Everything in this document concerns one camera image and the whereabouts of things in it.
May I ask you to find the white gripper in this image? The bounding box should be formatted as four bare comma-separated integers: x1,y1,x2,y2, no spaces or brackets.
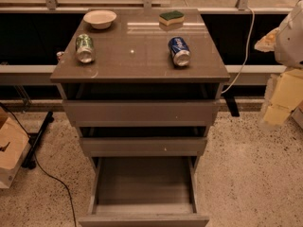
254,0,303,126

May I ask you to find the blue pepsi can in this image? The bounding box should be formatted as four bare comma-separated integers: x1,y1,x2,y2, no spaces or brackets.
168,37,190,67

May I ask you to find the grey drawer cabinet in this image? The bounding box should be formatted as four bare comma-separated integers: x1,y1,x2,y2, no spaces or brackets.
49,8,231,163

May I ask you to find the grey top drawer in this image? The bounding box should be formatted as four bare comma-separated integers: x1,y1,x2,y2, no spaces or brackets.
62,100,219,127

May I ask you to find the green soda can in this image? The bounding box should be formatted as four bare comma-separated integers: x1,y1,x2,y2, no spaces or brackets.
76,34,95,63

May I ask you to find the grey middle drawer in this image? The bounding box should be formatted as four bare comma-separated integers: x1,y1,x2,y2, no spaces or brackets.
80,137,207,157

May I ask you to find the grey open bottom drawer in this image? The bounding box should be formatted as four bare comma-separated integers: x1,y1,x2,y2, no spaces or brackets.
79,157,209,227

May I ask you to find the small can behind cabinet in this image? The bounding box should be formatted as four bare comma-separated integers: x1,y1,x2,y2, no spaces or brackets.
56,51,64,61

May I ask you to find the green yellow sponge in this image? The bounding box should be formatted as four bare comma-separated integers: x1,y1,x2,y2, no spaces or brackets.
159,10,185,26

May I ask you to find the white bowl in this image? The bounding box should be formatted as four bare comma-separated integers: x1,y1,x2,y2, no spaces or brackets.
83,10,116,29

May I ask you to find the black stand leg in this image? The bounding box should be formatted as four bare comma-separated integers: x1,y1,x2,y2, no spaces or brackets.
22,112,54,169

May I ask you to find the cardboard box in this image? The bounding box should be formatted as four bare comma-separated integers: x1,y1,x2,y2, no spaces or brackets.
0,109,29,188

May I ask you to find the white cable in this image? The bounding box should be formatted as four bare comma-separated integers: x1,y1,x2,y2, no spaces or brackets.
221,7,256,96

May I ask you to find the black post right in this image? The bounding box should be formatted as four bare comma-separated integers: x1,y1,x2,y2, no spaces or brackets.
223,95,240,117

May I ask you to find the black floor cable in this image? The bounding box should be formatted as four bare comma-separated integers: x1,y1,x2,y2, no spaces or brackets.
0,101,78,227

